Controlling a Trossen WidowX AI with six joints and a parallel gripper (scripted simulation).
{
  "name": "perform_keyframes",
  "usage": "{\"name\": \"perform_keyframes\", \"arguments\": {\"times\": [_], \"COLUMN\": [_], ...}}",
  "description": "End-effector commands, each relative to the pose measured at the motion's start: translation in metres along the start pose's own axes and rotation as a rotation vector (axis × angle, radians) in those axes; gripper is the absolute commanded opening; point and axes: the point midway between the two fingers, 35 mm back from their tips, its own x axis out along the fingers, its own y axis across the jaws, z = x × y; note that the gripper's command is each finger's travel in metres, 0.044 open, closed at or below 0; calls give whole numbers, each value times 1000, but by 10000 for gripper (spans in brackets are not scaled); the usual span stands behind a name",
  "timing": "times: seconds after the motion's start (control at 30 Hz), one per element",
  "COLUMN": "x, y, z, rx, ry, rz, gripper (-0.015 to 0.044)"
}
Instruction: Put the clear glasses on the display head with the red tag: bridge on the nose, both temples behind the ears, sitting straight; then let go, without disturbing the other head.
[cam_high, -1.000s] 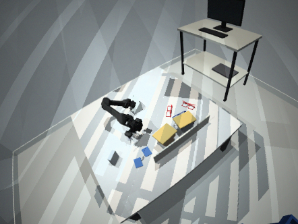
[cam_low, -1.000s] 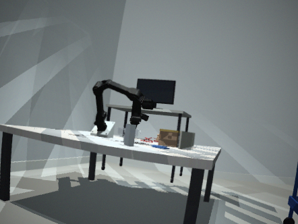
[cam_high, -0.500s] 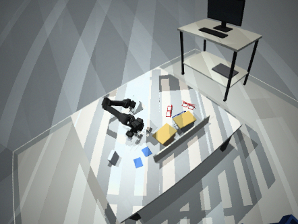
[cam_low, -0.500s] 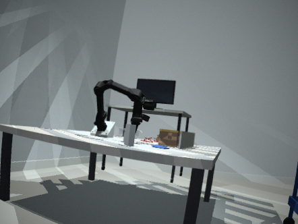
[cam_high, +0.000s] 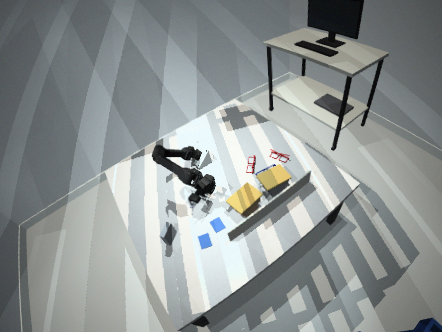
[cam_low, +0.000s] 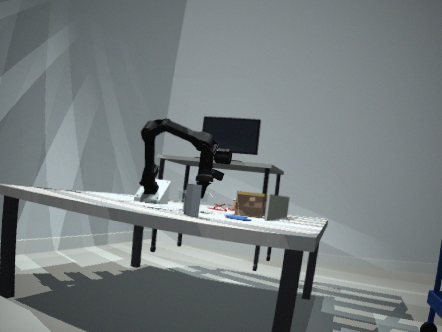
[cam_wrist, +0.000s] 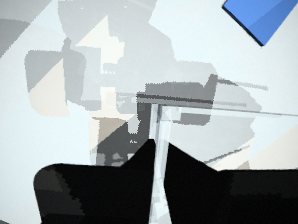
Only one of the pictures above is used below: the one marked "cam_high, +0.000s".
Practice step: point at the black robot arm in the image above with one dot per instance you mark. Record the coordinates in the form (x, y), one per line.
(185, 175)

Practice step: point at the blue box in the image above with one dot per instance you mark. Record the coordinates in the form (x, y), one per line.
(217, 224)
(205, 241)

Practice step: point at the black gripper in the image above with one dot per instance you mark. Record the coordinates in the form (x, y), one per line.
(195, 197)

